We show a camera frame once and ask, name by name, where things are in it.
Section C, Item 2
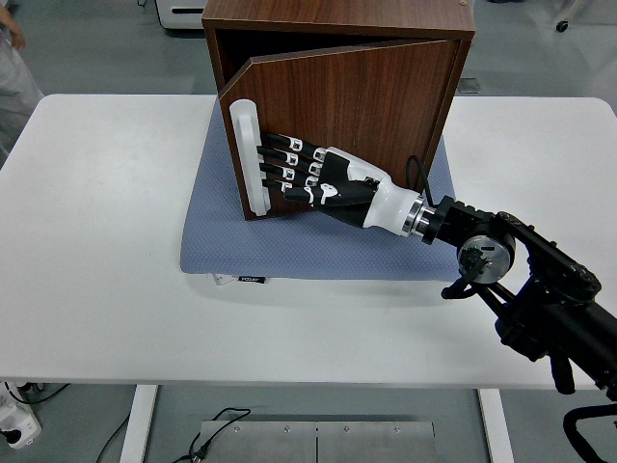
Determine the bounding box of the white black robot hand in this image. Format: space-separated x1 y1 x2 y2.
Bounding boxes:
256 132 420 237

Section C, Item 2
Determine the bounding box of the brown wooden cabinet door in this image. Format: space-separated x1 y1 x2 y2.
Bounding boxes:
217 39 459 222

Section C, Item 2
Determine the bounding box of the white door handle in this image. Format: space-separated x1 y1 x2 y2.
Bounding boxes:
229 98 272 217

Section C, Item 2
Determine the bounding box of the brown wooden cabinet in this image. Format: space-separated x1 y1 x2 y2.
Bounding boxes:
201 0 477 222

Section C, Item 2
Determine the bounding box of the blue-grey dotted mat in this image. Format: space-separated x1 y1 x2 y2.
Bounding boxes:
179 89 457 282

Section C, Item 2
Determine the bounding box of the grey metal plate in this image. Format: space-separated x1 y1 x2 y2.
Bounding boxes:
316 421 436 463
200 420 318 463

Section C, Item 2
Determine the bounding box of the white table leg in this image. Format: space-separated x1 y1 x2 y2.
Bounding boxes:
477 388 516 463
119 385 159 463

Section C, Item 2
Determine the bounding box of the white machine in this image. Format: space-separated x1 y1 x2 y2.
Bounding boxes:
154 0 209 34

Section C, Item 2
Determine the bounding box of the person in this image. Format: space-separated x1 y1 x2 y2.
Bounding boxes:
0 8 45 165

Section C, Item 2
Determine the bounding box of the white power strip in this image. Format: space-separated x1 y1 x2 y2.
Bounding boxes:
0 380 43 450

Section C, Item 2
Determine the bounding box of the black floor cable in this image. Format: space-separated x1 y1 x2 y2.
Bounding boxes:
94 408 252 463

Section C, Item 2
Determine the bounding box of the black power strip cable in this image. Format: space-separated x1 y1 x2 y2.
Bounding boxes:
4 382 71 406

